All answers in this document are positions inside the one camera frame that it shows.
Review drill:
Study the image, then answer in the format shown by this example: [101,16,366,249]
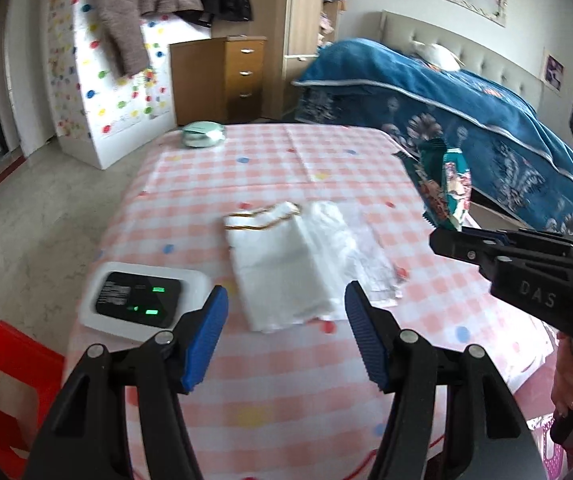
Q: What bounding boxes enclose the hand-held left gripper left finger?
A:
[24,284,230,480]

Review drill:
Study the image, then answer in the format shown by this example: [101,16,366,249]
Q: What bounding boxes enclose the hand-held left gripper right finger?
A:
[344,281,547,480]

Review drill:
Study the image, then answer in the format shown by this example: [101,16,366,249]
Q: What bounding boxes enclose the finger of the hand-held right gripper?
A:
[461,226,573,252]
[429,229,515,275]

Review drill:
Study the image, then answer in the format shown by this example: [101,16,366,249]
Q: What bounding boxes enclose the teal snack packet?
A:
[394,139,473,234]

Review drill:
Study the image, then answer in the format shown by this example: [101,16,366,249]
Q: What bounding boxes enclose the pink lined wastebasket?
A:
[511,320,573,480]

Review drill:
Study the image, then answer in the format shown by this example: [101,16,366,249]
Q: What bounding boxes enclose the white bag with gold trim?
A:
[222,200,367,334]

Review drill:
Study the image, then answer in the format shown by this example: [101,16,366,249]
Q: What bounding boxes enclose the person's right hand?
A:
[551,334,573,421]

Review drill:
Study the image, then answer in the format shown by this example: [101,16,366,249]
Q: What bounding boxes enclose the clear plastic wrapper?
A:
[344,207,410,310]

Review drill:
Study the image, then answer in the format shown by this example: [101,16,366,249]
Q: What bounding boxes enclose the white device with black screen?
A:
[79,261,212,342]

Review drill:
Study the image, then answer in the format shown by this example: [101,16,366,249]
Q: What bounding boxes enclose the beige tufted headboard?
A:
[381,10,542,112]

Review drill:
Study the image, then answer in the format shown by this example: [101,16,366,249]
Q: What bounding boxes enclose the pink checkered tablecloth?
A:
[66,122,562,480]

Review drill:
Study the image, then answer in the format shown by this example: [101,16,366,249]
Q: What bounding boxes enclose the red plastic stool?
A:
[0,297,65,467]

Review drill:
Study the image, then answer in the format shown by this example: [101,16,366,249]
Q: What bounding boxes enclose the white plush pillow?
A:
[411,41,465,71]

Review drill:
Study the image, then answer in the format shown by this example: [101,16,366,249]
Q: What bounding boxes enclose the bed with blue blanket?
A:
[291,39,573,241]

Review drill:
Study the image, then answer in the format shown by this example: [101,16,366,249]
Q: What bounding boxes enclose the round pale green tin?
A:
[180,121,227,150]

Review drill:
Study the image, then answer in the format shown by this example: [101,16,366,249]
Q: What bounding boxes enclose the wooden drawer cabinet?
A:
[169,35,268,126]

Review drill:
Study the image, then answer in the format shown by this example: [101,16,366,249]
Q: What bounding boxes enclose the wooden wardrobe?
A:
[236,0,347,122]

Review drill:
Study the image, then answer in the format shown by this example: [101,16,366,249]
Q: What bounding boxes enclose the brown quilted jacket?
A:
[89,0,202,77]

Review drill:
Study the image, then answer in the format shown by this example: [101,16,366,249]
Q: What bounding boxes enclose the small purple wall poster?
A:
[543,49,565,92]

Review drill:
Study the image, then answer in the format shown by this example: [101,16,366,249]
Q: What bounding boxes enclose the polka dot wall sheet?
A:
[49,0,212,169]

